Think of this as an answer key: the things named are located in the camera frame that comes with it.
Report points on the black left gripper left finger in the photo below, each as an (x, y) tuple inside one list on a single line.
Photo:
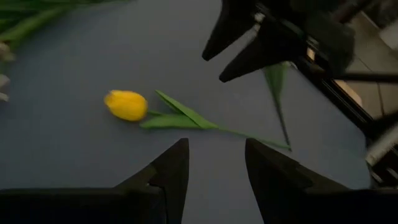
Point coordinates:
[(77, 208)]

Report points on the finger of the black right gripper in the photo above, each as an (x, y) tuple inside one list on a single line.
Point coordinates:
[(236, 21), (270, 49)]

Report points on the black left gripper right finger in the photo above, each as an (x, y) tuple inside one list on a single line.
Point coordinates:
[(326, 208)]

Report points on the large green foreground stem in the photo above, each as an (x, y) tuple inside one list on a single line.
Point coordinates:
[(276, 77)]

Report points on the yellow artificial tulip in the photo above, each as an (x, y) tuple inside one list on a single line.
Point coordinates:
[(127, 105)]

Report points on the white flower bunch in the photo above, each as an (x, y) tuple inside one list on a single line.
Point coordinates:
[(31, 25)]

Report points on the wooden table border board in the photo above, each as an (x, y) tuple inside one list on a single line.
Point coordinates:
[(349, 93)]

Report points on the black table edge rail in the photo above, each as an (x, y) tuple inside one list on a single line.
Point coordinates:
[(326, 88)]

